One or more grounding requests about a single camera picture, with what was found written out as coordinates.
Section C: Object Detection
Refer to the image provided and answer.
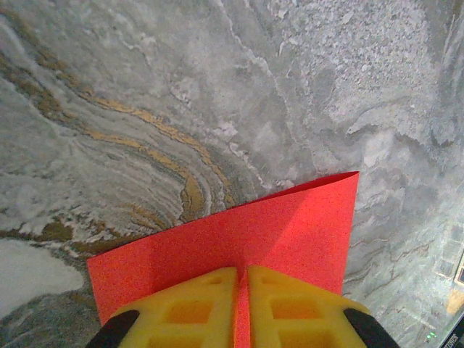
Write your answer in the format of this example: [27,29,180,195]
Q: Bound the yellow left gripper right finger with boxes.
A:
[248,265,402,348]

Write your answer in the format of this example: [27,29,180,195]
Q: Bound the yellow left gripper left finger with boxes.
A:
[85,266,239,348]

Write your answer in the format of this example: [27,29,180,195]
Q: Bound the red cloth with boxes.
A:
[86,170,360,348]

